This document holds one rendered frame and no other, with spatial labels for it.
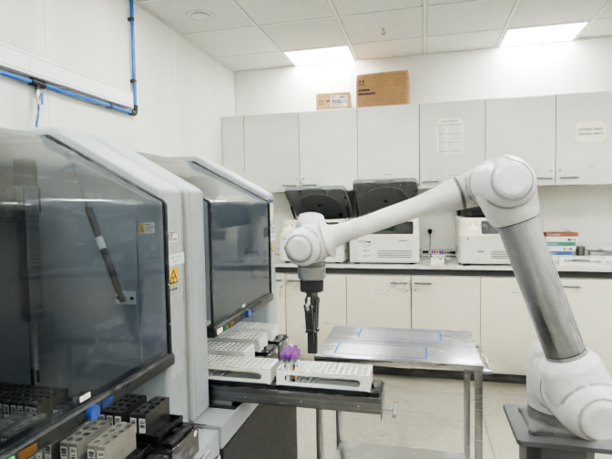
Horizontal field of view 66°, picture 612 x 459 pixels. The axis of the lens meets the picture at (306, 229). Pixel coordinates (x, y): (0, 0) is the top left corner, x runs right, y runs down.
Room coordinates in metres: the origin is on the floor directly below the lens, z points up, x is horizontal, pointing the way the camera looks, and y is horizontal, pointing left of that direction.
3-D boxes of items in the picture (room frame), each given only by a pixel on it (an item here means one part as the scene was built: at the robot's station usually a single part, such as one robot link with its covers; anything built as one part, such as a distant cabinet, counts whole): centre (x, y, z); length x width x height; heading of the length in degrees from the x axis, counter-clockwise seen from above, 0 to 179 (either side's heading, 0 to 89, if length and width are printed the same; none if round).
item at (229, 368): (1.55, 0.25, 0.83); 0.30 x 0.10 x 0.06; 76
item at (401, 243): (4.00, -0.68, 1.24); 0.62 x 0.56 x 0.69; 166
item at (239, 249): (1.84, 0.47, 1.28); 0.61 x 0.51 x 0.63; 166
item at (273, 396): (1.51, 0.08, 0.78); 0.73 x 0.14 x 0.09; 76
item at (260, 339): (1.88, 0.32, 0.83); 0.30 x 0.10 x 0.06; 76
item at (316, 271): (1.49, -0.02, 1.18); 0.09 x 0.09 x 0.06
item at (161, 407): (1.17, 0.39, 0.85); 0.12 x 0.02 x 0.06; 166
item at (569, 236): (3.81, -2.07, 1.10); 0.24 x 0.13 x 0.10; 74
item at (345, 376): (1.48, -0.05, 0.83); 0.30 x 0.10 x 0.06; 76
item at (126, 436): (1.03, 0.43, 0.85); 0.12 x 0.02 x 0.06; 167
